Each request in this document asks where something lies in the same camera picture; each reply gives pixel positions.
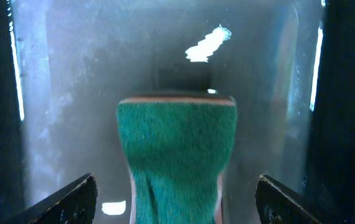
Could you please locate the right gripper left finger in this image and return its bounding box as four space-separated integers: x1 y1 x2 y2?
5 173 98 224

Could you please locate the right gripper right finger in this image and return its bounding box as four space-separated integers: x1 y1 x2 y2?
255 174 324 224

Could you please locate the green scrub sponge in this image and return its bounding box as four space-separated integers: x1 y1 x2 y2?
116 93 237 223

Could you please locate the black water tray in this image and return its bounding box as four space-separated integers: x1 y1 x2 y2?
0 0 355 223

